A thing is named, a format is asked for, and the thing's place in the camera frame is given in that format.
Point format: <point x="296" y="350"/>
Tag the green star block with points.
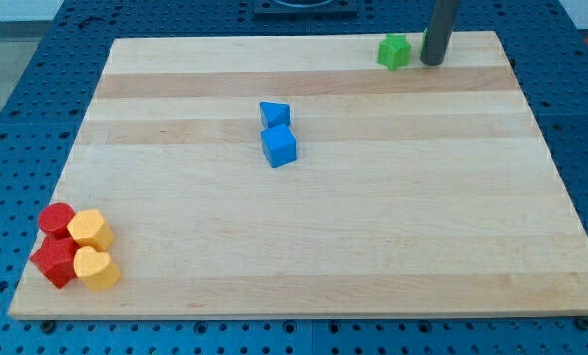
<point x="394" y="52"/>

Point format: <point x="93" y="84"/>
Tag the red star block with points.
<point x="54" y="259"/>

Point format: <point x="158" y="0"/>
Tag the wooden board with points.
<point x="424" y="192"/>

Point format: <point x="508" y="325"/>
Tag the blue cube block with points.
<point x="279" y="145"/>

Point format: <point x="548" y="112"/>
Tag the blue triangle block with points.
<point x="274" y="114"/>

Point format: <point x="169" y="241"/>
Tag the yellow hexagon block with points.
<point x="90" y="228"/>

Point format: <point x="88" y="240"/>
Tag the yellow heart block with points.
<point x="95" y="269"/>

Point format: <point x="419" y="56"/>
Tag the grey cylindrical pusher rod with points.
<point x="437" y="34"/>

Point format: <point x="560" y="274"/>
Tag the red cylinder block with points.
<point x="54" y="219"/>

